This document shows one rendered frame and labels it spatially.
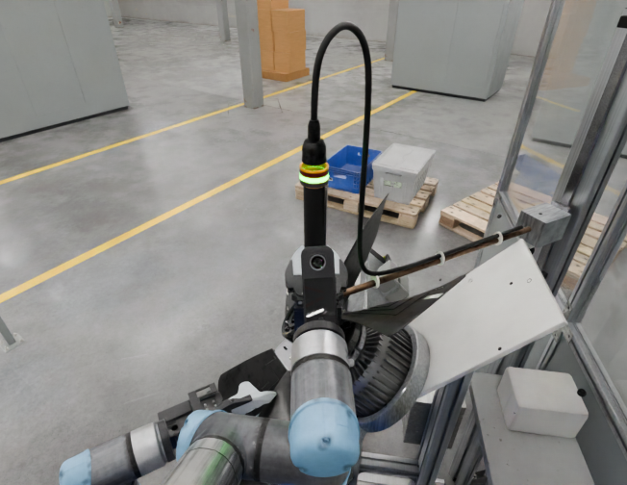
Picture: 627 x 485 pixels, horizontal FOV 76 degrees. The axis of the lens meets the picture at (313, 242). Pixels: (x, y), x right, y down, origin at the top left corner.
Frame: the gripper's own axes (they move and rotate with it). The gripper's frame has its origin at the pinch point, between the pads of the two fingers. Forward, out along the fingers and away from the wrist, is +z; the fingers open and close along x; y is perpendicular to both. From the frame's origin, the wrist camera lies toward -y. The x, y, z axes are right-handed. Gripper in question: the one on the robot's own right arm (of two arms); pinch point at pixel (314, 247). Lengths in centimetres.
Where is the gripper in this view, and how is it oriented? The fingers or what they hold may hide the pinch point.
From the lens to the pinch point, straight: 69.1
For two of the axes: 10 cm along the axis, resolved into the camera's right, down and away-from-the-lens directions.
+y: 0.0, 8.2, 5.7
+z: -0.3, -5.7, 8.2
